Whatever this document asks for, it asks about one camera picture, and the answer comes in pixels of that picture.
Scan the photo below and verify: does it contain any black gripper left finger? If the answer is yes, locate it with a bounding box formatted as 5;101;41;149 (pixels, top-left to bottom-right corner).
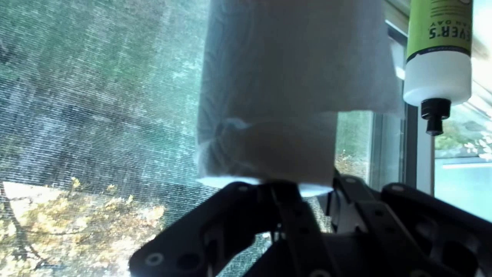
128;178;331;277

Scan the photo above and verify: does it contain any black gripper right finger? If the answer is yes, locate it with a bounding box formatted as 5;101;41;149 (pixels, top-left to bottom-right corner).
330;173;492;277

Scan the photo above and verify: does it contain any white paper towel roll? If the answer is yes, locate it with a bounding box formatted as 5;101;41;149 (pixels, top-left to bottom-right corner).
196;0;405;199

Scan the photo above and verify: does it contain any green label soap bottle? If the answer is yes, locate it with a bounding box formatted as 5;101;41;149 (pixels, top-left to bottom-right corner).
402;0;474;138

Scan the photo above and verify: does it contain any white window frame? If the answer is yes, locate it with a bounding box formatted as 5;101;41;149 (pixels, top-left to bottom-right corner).
368;0;439;198

